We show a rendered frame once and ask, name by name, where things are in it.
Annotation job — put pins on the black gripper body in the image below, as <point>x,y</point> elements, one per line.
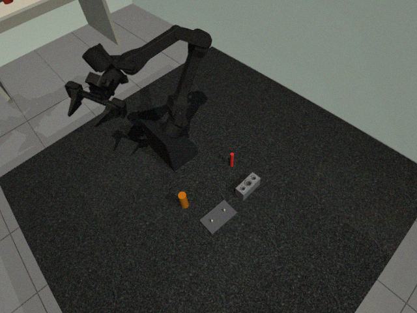
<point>98,96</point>

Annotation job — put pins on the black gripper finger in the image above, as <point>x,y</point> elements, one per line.
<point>109,113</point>
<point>75,101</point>

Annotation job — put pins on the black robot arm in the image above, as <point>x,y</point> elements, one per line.
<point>133,61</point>

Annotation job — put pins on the orange cylinder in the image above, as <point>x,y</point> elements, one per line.
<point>183,200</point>

